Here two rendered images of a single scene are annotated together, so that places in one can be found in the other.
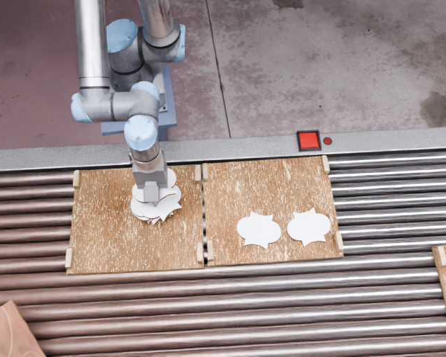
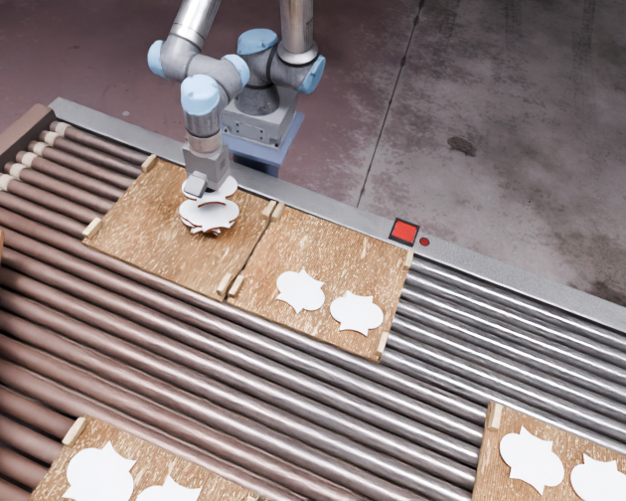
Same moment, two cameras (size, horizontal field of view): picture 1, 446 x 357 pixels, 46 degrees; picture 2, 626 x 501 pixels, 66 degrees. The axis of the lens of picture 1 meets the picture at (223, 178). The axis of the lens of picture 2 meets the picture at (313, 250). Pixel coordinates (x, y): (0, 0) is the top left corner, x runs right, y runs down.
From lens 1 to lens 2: 0.52 m
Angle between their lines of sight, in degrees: 10
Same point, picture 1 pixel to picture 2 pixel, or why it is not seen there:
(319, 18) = (485, 172)
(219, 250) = (247, 291)
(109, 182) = (179, 180)
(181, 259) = (203, 281)
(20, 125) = not seen: hidden behind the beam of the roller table
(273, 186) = (341, 256)
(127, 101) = (206, 64)
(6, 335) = not seen: outside the picture
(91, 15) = not seen: outside the picture
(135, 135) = (189, 89)
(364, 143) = (463, 260)
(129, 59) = (256, 69)
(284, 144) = (377, 225)
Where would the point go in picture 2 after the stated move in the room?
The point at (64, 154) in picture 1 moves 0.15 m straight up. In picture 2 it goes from (155, 140) to (146, 101)
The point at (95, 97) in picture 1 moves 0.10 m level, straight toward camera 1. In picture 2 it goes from (177, 47) to (167, 76)
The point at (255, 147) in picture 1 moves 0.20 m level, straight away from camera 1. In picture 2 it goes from (345, 215) to (375, 175)
